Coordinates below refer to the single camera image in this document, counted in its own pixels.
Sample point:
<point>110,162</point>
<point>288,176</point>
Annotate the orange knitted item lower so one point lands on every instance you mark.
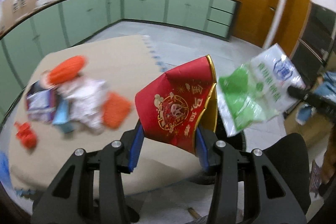
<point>115,110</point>

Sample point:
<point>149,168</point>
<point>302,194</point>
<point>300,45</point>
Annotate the red gold festive bag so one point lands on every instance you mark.
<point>171,107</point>

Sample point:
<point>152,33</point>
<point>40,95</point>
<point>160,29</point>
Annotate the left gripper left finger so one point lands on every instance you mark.
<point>132,142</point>

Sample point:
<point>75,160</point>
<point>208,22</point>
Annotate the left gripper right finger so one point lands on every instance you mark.
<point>204,145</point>

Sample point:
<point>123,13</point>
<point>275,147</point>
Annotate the green lower kitchen cabinets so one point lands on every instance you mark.
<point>67,23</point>

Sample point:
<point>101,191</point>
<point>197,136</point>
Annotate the black trash bin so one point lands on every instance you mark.
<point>227,148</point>

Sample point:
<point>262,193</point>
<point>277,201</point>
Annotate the white crumpled wrapper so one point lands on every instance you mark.
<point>86,97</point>

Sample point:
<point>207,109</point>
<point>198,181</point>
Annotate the red plastic bag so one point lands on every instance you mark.
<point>26,135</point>

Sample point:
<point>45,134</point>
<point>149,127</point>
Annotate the cardboard box with device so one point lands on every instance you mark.
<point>13,10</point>

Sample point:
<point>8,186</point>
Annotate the orange knitted item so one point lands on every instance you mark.
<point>67,70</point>
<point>115,110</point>

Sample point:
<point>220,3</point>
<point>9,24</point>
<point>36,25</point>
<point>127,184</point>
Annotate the orange knitted item upper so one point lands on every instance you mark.
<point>67,70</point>

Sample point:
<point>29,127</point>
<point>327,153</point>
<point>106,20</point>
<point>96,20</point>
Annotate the purple snack package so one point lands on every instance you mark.
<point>40,103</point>

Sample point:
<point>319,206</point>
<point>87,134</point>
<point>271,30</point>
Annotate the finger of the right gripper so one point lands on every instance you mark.
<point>320,103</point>

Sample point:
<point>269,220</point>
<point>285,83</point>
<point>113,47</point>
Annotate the green white plastic bag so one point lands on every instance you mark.
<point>257,91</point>

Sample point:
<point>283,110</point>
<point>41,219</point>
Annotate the beige tablecloth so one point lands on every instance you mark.
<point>127,65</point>

